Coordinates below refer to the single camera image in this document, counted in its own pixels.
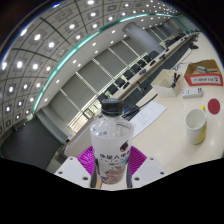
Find white printed paper sheet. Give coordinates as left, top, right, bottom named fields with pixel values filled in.
left=128, top=100, right=168, bottom=138

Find flat round red coaster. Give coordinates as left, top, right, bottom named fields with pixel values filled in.
left=207, top=97, right=222, bottom=116

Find white mug yellow handle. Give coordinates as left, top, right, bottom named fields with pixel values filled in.
left=185, top=105, right=208, bottom=146

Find round ceiling lights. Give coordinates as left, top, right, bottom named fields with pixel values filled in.
left=0, top=0, right=181, bottom=128

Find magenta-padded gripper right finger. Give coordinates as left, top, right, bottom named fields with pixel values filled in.
left=125, top=145, right=166, bottom=188

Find brown cardboard tray red edge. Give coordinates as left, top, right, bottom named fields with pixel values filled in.
left=184, top=59, right=224, bottom=87

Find grey-green whiteboard eraser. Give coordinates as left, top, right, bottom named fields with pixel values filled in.
left=196, top=65, right=209, bottom=74

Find white remote control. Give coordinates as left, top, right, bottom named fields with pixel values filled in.
left=181, top=87, right=204, bottom=99

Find black office chairs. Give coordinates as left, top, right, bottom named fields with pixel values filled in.
left=96, top=49, right=161, bottom=103

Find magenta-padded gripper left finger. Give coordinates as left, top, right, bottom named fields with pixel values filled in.
left=54, top=145, right=99, bottom=189

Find black conference microphones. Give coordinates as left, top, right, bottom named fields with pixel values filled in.
left=121, top=33, right=201, bottom=89

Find clear water bottle black cap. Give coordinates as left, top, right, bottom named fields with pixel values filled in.
left=89, top=98, right=135, bottom=185

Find black clip in white box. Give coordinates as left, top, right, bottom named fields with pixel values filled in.
left=169, top=73, right=182, bottom=89

